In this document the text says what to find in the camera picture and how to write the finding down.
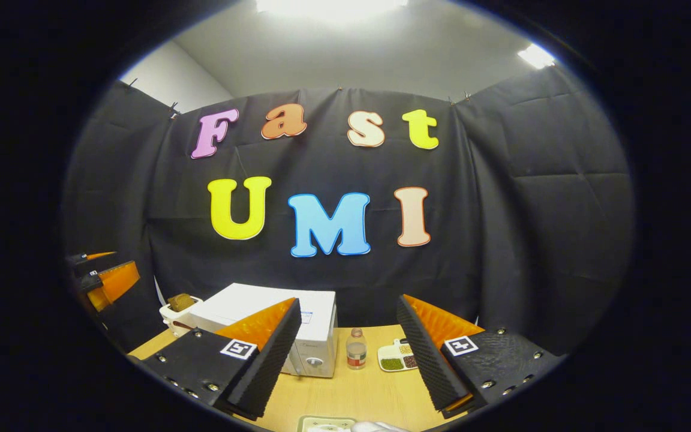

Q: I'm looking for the pale green square plate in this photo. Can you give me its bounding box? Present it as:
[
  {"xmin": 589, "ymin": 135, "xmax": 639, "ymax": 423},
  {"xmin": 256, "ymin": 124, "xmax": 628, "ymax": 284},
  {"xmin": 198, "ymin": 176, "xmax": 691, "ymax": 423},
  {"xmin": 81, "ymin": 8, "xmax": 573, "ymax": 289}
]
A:
[{"xmin": 296, "ymin": 415, "xmax": 358, "ymax": 432}]

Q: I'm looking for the divided dish of beans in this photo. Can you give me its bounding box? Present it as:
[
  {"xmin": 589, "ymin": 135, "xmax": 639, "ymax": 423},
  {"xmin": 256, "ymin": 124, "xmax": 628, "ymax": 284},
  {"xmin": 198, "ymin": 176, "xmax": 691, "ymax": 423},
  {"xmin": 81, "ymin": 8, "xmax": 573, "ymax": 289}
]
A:
[{"xmin": 378, "ymin": 338, "xmax": 418, "ymax": 373}]

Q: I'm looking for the white toaster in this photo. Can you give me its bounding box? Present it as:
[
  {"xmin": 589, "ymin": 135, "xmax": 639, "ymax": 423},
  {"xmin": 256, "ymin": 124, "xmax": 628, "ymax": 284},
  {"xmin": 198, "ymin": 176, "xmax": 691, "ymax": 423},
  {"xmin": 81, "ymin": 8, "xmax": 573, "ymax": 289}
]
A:
[{"xmin": 160, "ymin": 294, "xmax": 203, "ymax": 337}]

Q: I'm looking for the small ceiling light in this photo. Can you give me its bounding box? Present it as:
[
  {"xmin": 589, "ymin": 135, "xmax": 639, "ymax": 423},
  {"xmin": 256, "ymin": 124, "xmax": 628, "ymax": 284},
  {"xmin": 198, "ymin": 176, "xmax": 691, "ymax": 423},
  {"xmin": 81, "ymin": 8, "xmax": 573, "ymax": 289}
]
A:
[{"xmin": 518, "ymin": 43, "xmax": 556, "ymax": 68}]

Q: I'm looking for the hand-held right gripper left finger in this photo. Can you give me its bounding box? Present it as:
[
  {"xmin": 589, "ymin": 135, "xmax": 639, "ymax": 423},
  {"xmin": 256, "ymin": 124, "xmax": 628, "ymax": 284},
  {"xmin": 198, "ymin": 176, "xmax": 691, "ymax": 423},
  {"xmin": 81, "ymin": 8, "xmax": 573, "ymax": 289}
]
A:
[{"xmin": 140, "ymin": 297, "xmax": 302, "ymax": 421}]

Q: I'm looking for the large ceiling light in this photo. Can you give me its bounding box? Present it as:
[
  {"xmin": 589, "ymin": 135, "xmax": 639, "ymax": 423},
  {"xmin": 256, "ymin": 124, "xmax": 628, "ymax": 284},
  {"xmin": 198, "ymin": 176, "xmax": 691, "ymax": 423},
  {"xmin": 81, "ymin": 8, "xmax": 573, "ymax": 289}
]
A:
[{"xmin": 256, "ymin": 0, "xmax": 409, "ymax": 16}]

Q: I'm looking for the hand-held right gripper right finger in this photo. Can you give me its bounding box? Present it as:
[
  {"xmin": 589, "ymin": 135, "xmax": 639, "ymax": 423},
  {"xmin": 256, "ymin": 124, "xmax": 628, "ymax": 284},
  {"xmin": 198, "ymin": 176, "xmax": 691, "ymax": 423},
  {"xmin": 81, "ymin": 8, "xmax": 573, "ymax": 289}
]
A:
[{"xmin": 396, "ymin": 294, "xmax": 565, "ymax": 419}]

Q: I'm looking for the small bottle with red label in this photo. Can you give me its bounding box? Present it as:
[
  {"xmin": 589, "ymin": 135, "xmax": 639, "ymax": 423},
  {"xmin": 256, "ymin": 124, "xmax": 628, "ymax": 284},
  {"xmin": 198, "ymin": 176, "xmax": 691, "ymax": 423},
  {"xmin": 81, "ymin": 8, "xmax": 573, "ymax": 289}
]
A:
[{"xmin": 346, "ymin": 328, "xmax": 367, "ymax": 370}]

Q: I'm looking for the white microwave oven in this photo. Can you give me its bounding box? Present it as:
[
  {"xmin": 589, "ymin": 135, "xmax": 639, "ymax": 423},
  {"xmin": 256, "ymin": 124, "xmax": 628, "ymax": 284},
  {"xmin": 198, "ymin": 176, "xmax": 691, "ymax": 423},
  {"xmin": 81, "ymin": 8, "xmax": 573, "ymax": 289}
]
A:
[{"xmin": 187, "ymin": 283, "xmax": 339, "ymax": 379}]

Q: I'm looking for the black backdrop cloth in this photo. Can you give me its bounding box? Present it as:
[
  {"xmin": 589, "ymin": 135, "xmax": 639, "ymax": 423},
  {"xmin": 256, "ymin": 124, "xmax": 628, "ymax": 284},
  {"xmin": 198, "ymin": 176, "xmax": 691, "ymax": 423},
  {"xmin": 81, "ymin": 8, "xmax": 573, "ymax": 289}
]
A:
[{"xmin": 62, "ymin": 63, "xmax": 635, "ymax": 355}]

